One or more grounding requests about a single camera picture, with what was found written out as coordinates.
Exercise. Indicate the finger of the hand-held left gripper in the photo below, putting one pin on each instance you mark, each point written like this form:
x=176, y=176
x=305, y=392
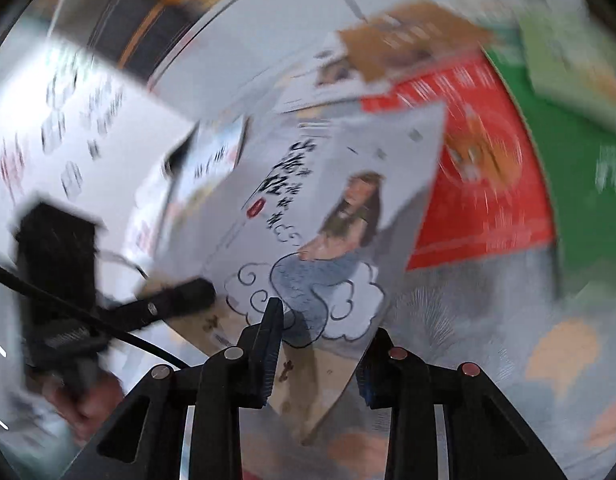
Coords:
x=182, y=296

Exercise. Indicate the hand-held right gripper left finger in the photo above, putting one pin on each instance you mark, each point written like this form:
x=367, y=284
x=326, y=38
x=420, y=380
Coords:
x=268, y=355

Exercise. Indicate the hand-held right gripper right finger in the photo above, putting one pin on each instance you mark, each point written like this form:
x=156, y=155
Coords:
x=368, y=385

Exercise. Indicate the white mermaid cover book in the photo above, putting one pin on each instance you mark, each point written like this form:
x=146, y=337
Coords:
x=313, y=200

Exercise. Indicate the red book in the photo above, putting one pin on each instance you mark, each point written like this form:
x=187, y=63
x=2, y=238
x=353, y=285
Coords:
x=488, y=210

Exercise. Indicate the row of dark books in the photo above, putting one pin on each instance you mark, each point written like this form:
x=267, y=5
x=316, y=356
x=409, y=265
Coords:
x=147, y=30

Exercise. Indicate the person's left hand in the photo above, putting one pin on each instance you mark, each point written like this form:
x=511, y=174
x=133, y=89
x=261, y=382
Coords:
x=97, y=410

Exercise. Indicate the white colourful print book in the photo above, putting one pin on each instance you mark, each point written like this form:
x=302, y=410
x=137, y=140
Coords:
x=207, y=160

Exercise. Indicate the open white spiral book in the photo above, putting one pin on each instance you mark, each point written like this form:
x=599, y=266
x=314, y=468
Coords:
x=87, y=125

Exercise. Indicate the illustrated white book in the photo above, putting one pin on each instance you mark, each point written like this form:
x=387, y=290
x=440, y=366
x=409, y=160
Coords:
x=308, y=95

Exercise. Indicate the dark green book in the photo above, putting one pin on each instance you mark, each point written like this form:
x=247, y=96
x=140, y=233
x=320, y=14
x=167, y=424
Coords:
x=563, y=160

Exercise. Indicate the brown cover book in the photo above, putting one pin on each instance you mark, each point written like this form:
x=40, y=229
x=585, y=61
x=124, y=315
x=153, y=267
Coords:
x=413, y=45

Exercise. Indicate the light green book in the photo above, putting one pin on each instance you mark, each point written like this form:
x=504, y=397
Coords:
x=573, y=60

